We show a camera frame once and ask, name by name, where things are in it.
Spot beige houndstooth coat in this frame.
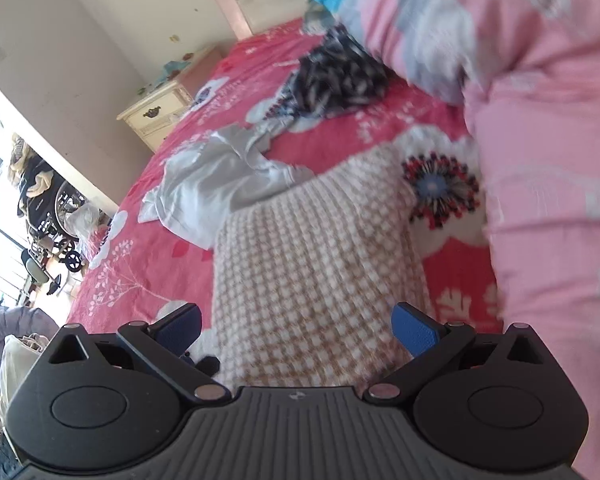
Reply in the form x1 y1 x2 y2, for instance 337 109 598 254
212 142 433 391

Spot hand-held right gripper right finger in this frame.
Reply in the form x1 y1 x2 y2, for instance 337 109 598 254
366 301 537 402

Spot cream nightstand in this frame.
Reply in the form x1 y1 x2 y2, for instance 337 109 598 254
116 80 196 153

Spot white garment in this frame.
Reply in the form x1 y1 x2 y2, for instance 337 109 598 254
139 122 316 250

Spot dark plaid shirt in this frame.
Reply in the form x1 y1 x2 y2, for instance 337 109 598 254
265 22 398 121

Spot red floral blanket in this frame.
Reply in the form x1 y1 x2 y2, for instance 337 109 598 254
65 17 503 386

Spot clear plastic bag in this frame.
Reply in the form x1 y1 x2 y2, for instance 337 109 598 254
64 200 113 247

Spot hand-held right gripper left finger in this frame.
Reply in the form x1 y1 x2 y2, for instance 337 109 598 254
47 302 232 404

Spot pink quilt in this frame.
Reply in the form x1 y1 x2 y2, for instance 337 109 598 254
332 0 600 480

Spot heap of clothes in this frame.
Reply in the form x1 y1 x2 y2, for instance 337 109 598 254
7 132 52 218

